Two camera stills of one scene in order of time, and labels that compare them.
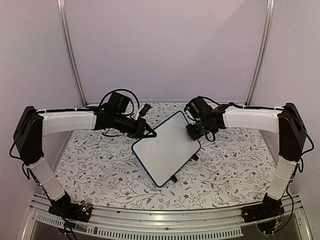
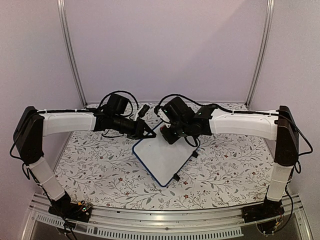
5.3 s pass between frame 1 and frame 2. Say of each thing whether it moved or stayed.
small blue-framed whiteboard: stayed
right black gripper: moved
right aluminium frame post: stayed
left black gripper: stayed
